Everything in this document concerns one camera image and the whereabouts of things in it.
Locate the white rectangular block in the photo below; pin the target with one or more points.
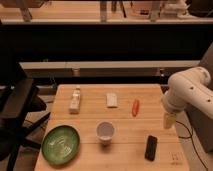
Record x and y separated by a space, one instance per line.
111 100

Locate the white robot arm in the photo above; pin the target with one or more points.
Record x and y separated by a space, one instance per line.
187 87

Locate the black office chair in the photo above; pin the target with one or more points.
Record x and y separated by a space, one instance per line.
18 98

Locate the long grey rail shelf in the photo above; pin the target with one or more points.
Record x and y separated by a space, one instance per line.
105 68

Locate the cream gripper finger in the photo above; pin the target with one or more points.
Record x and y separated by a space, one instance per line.
169 120

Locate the green ceramic bowl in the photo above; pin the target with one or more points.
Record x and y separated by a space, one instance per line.
60 145

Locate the white paper cup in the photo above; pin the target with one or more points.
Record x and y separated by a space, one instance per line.
105 132

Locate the orange carrot toy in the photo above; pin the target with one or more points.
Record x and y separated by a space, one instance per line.
135 107

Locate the white plastic bottle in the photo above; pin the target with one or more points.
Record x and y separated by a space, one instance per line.
74 106

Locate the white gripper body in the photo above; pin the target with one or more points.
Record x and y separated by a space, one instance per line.
172 103

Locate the black rectangular remote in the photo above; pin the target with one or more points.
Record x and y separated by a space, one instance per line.
151 147

